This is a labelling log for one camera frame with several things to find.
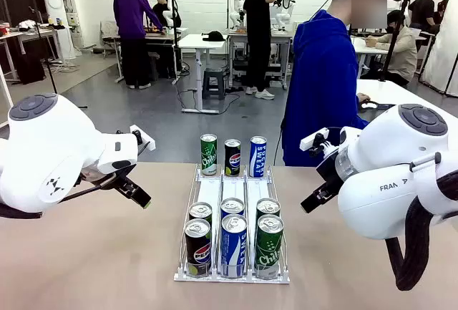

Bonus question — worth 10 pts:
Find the person in blue hoodie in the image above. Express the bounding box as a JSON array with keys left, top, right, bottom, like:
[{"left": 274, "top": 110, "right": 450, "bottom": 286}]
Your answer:
[{"left": 281, "top": 0, "right": 391, "bottom": 167}]

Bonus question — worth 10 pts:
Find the black Pepsi can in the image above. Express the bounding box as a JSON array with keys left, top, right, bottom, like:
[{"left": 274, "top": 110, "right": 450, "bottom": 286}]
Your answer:
[
  {"left": 224, "top": 139, "right": 242, "bottom": 178},
  {"left": 188, "top": 201, "right": 213, "bottom": 226},
  {"left": 184, "top": 218, "right": 212, "bottom": 278}
]

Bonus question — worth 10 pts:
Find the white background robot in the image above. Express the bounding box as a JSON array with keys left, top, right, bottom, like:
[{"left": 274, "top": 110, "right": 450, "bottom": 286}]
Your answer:
[
  {"left": 270, "top": 0, "right": 296, "bottom": 32},
  {"left": 228, "top": 0, "right": 248, "bottom": 32}
]

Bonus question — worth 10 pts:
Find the black cable sleeve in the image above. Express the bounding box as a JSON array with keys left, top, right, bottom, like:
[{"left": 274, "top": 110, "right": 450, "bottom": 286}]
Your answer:
[{"left": 384, "top": 172, "right": 458, "bottom": 291}]

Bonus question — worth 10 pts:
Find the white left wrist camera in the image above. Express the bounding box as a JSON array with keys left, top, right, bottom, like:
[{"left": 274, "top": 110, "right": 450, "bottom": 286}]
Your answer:
[{"left": 129, "top": 129, "right": 157, "bottom": 152}]

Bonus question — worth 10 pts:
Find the grey workbench with robots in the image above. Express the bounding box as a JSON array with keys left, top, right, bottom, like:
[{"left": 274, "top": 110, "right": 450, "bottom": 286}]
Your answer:
[{"left": 227, "top": 27, "right": 296, "bottom": 91}]

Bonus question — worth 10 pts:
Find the black tripod stand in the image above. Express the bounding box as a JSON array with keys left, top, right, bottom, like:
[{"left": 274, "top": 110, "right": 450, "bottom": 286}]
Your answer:
[
  {"left": 379, "top": 0, "right": 412, "bottom": 82},
  {"left": 28, "top": 5, "right": 89, "bottom": 110}
]

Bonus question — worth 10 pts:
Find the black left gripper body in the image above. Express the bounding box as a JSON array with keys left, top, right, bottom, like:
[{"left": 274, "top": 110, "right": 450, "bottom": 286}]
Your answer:
[{"left": 110, "top": 161, "right": 143, "bottom": 197}]

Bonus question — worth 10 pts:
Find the seated person in beige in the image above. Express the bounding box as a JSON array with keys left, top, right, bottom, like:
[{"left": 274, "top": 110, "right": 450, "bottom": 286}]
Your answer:
[{"left": 364, "top": 9, "right": 419, "bottom": 87}]

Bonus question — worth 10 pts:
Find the white side table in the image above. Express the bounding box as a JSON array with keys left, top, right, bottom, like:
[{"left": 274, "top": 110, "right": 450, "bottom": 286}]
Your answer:
[{"left": 356, "top": 79, "right": 458, "bottom": 135}]

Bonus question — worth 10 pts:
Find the white tower air conditioner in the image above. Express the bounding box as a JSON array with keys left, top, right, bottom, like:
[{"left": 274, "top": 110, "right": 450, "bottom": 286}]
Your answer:
[{"left": 38, "top": 0, "right": 78, "bottom": 61}]

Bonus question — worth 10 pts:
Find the person in black t-shirt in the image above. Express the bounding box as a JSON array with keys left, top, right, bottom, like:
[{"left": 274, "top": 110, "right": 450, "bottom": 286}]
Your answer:
[{"left": 243, "top": 0, "right": 276, "bottom": 101}]

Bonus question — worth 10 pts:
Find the grey plastic stool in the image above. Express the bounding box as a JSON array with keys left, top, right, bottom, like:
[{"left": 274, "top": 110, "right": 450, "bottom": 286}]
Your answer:
[{"left": 202, "top": 68, "right": 225, "bottom": 101}]

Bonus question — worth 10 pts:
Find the person in black sweater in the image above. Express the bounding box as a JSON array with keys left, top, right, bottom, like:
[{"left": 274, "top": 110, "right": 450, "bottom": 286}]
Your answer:
[{"left": 408, "top": 0, "right": 442, "bottom": 35}]

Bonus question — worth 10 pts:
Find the white standing desk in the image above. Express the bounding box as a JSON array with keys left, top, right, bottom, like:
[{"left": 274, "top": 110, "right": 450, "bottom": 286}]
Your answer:
[{"left": 177, "top": 33, "right": 227, "bottom": 115}]

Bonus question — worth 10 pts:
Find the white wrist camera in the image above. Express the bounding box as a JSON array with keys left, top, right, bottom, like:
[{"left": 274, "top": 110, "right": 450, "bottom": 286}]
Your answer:
[
  {"left": 299, "top": 127, "right": 331, "bottom": 157},
  {"left": 129, "top": 129, "right": 157, "bottom": 152}
]

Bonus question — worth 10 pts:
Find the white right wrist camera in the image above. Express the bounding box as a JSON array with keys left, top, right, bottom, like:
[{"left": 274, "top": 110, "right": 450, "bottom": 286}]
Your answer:
[{"left": 299, "top": 127, "right": 331, "bottom": 157}]

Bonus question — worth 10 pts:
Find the white clear can rack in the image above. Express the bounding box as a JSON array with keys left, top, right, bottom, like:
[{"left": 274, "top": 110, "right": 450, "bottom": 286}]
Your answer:
[{"left": 173, "top": 163, "right": 291, "bottom": 285}]

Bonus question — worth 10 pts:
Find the blue Pocari Sweat can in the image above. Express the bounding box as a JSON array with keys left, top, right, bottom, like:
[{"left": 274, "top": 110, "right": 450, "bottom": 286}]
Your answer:
[
  {"left": 220, "top": 198, "right": 245, "bottom": 220},
  {"left": 249, "top": 135, "right": 268, "bottom": 178},
  {"left": 220, "top": 213, "right": 248, "bottom": 278}
]

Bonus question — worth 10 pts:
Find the person in purple hoodie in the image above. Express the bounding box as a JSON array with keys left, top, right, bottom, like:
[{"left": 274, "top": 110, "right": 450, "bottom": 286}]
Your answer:
[{"left": 113, "top": 0, "right": 167, "bottom": 90}]

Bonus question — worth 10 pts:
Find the green Chilsung cider can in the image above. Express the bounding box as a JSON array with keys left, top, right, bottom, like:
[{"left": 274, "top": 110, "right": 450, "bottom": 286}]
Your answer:
[
  {"left": 255, "top": 198, "right": 281, "bottom": 220},
  {"left": 254, "top": 214, "right": 284, "bottom": 279},
  {"left": 200, "top": 133, "right": 218, "bottom": 177}
]

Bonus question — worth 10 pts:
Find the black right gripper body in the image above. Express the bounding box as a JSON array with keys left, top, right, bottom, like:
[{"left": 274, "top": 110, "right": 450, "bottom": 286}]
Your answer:
[{"left": 312, "top": 150, "right": 345, "bottom": 200}]

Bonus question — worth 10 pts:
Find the black serving tray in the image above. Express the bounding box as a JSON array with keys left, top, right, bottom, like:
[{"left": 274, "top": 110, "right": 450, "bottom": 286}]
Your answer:
[{"left": 357, "top": 99, "right": 397, "bottom": 113}]

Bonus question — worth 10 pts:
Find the thin black cable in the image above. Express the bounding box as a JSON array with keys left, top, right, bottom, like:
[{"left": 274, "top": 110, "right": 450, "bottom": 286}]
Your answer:
[{"left": 41, "top": 177, "right": 120, "bottom": 205}]

